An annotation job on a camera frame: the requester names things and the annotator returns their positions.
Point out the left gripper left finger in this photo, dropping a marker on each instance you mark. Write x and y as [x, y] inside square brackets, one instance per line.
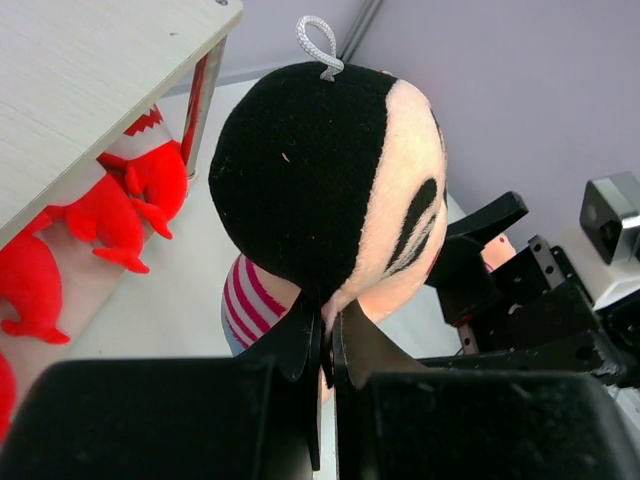
[253, 416]

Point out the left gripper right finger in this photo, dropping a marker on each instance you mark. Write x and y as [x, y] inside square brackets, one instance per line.
[399, 419]

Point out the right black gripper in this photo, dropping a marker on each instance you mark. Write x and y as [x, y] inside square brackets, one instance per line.
[533, 313]

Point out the boy doll plush striped shirt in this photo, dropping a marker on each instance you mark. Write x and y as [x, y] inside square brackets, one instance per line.
[497, 252]
[331, 181]

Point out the red shark plush toy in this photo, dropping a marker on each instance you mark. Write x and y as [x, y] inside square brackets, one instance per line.
[31, 283]
[104, 216]
[154, 172]

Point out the red shark plush purple fin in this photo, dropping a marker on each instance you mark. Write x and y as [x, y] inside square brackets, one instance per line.
[7, 396]

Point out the white two-tier wooden shelf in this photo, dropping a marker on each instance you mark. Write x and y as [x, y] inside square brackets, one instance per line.
[74, 76]

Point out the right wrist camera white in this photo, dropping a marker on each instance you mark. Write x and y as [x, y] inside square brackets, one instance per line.
[609, 218]

